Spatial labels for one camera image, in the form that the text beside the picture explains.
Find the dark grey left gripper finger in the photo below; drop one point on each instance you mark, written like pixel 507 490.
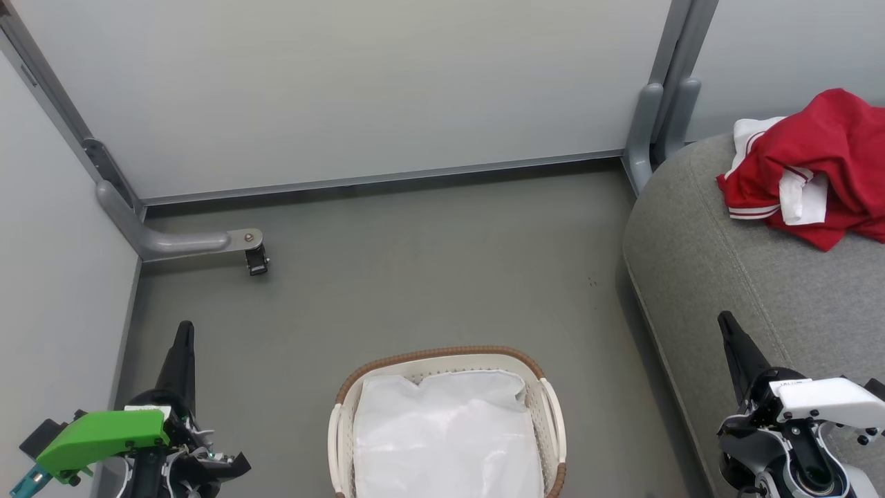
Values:
pixel 225 465
pixel 178 366

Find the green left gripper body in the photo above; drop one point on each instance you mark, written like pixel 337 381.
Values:
pixel 104 436

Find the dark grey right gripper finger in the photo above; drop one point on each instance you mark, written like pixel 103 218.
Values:
pixel 877 389
pixel 743 363

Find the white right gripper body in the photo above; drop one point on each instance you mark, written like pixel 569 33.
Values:
pixel 830 401

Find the red shirt with white print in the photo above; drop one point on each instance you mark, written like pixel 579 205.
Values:
pixel 840 228

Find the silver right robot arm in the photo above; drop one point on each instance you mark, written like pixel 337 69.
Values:
pixel 802 470

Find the white laundry basket brown rim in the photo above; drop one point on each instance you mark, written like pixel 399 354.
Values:
pixel 553 415

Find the white cloth in basket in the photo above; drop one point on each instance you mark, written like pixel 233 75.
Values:
pixel 442 436

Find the grey fabric sofa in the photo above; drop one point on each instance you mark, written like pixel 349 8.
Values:
pixel 726 277

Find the long grey partition foot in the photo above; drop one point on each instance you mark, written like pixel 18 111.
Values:
pixel 180 242

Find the black caster wheel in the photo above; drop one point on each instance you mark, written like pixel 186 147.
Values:
pixel 257 261

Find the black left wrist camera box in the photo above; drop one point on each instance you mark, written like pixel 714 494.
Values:
pixel 41 432

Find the grey partition post dark bracket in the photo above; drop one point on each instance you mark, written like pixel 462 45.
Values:
pixel 104 162

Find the grey partition bottom rail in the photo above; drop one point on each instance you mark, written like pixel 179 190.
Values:
pixel 380 178

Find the grey partition double post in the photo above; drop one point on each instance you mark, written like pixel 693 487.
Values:
pixel 681 41

